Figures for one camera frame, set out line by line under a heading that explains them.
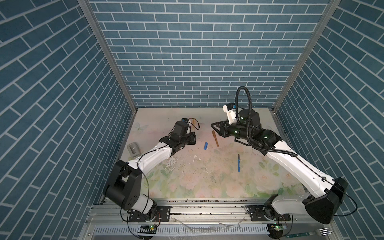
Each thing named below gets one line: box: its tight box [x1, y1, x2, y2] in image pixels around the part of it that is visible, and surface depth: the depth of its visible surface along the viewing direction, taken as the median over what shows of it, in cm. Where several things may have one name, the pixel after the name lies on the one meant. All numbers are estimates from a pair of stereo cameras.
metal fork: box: [285, 227, 333, 239], surface depth 69 cm
